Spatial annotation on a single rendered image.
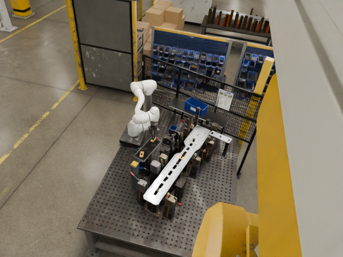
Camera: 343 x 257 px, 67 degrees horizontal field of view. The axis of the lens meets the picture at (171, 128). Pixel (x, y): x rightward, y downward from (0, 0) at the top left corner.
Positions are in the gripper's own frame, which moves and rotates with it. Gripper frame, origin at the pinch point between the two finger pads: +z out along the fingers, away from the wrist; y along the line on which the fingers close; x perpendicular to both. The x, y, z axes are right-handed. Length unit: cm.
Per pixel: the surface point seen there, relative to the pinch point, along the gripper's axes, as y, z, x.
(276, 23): 77, -202, -185
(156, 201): 30, 26, -60
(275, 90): 78, -199, -187
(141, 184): 9, 20, -52
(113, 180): -34, 56, -36
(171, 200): 44, 20, -57
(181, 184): 48, 23, -32
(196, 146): 46, 26, 32
